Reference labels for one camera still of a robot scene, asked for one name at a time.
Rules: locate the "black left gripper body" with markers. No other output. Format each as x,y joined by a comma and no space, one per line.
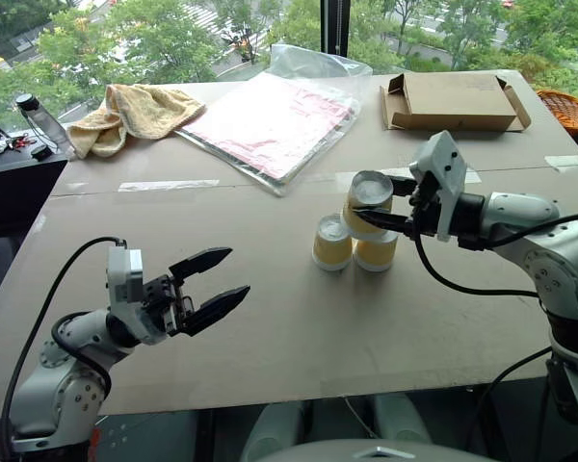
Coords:
166,305

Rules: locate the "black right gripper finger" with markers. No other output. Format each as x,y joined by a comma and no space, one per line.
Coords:
404,187
383,219

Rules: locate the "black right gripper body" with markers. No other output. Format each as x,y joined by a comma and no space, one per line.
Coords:
426,212

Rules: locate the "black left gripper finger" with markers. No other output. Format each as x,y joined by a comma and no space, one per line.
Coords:
219,308
204,260

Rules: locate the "yellow paper cup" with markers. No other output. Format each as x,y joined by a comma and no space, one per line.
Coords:
331,245
371,190
375,252

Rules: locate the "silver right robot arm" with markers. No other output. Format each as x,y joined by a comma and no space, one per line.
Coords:
554,250

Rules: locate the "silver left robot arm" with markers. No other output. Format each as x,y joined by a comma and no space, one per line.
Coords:
62,385

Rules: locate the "long clear tape strip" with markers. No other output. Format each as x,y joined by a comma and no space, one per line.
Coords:
168,185

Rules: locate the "flat brown cardboard box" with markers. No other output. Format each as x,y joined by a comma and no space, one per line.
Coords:
453,101

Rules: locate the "white rounded robot leg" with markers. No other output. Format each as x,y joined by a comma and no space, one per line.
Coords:
402,418
274,430

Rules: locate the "clear bag with pink sheets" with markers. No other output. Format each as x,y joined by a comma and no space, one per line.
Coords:
274,130

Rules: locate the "short clear tape strip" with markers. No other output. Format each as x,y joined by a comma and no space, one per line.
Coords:
566,161

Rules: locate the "yellow terry towel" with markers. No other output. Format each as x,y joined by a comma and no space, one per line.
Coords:
139,113

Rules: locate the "brown wicker basket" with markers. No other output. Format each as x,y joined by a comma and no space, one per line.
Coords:
570,110

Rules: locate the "black side cabinet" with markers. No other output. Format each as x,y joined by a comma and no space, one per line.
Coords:
14,192

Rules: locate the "small black round object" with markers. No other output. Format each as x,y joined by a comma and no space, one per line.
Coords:
41,153

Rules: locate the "clear bottle with black cap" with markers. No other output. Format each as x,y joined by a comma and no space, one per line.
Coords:
43,122

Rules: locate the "grey robot torso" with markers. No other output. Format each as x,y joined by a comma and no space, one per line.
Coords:
375,454

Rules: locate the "bunch of keys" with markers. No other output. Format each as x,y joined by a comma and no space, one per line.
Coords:
12,143

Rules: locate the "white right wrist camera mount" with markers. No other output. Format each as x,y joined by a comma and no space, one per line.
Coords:
445,163

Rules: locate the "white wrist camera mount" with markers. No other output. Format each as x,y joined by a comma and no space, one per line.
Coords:
445,163
124,281

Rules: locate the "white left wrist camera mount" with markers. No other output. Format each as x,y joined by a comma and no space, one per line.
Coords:
124,281

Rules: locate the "dark window frame post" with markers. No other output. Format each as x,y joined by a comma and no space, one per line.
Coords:
334,24

